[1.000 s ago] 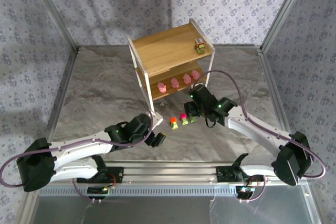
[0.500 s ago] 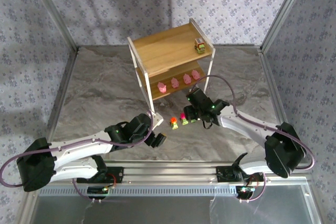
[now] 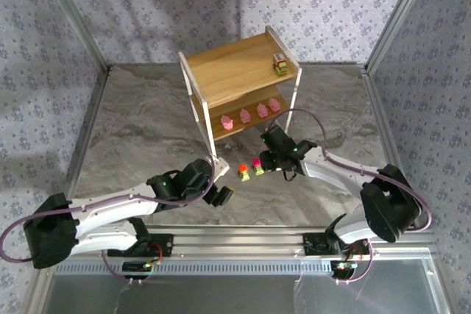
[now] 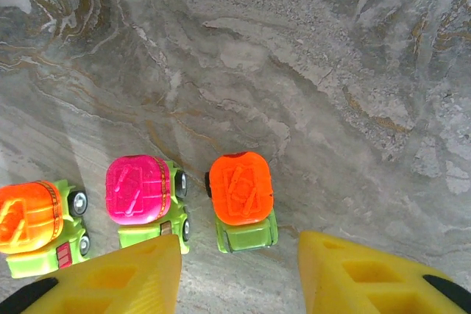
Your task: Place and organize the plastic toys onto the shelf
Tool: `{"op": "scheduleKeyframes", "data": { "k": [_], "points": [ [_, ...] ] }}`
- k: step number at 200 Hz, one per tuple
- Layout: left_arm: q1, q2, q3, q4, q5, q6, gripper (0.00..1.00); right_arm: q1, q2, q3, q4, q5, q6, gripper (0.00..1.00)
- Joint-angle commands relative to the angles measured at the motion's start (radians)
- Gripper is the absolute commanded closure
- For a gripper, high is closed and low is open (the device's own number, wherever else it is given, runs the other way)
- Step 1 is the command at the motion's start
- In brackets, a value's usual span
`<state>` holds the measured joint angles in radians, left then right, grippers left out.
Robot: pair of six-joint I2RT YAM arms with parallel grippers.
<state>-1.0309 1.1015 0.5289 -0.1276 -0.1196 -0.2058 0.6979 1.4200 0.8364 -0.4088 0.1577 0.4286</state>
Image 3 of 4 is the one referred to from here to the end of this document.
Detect grey slotted cable duct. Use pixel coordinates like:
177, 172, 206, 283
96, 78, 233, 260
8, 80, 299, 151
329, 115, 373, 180
54, 257, 334, 276

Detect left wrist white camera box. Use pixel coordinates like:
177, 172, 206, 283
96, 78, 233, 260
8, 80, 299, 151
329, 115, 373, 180
211, 154, 230, 179

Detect red black wire pair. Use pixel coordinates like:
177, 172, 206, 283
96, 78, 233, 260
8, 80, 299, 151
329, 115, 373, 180
149, 243, 166, 265
344, 246, 371, 262

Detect aluminium frame post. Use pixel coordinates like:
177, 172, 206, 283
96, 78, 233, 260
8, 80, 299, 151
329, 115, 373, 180
363, 0, 437, 72
36, 0, 113, 74

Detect wooden two-tier shelf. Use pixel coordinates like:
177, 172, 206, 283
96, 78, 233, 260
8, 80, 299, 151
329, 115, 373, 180
178, 25, 303, 157

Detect black controller board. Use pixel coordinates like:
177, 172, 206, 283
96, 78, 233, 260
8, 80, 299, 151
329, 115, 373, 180
122, 260, 155, 280
330, 259, 361, 280

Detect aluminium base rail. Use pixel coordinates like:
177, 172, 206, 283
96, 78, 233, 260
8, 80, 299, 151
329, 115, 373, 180
102, 225, 439, 260

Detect aluminium frame side rail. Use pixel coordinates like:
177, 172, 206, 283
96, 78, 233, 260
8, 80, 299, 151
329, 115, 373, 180
20, 65, 113, 314
361, 65, 456, 314

